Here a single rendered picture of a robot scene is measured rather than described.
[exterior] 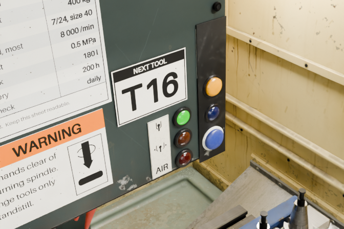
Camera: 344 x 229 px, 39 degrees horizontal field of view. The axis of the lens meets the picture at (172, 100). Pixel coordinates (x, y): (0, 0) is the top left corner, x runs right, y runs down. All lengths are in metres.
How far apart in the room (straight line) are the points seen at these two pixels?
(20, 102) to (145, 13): 0.16
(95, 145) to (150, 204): 1.59
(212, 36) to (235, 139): 1.35
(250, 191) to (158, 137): 1.25
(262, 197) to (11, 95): 1.41
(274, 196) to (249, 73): 0.45
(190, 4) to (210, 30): 0.05
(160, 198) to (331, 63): 1.05
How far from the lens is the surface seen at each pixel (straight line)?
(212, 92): 0.61
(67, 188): 0.56
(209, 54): 0.59
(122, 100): 0.54
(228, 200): 1.83
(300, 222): 1.10
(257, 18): 1.59
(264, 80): 1.66
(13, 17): 0.46
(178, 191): 2.18
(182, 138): 0.61
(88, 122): 0.53
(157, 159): 0.61
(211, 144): 0.65
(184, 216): 2.06
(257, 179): 1.84
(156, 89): 0.56
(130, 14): 0.51
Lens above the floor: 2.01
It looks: 30 degrees down
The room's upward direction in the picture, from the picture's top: 3 degrees counter-clockwise
